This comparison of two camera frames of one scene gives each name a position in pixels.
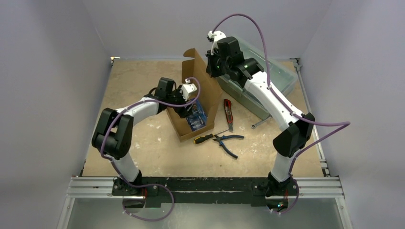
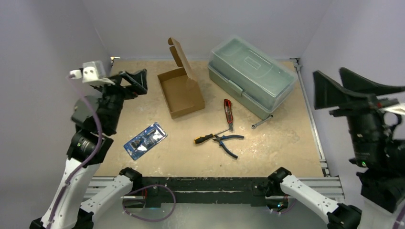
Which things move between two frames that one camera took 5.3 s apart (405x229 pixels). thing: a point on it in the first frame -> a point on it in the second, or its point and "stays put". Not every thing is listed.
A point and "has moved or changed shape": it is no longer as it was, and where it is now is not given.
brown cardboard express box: [195, 69] has moved or changed shape
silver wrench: [254, 125] stays put
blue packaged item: [198, 118] -> [144, 140]
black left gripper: [183, 111] -> [137, 80]
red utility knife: [227, 104] stays put
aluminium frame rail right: [325, 166] stays put
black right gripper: [214, 66] -> [357, 107]
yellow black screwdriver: [199, 139] stays put
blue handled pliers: [218, 139] stays put
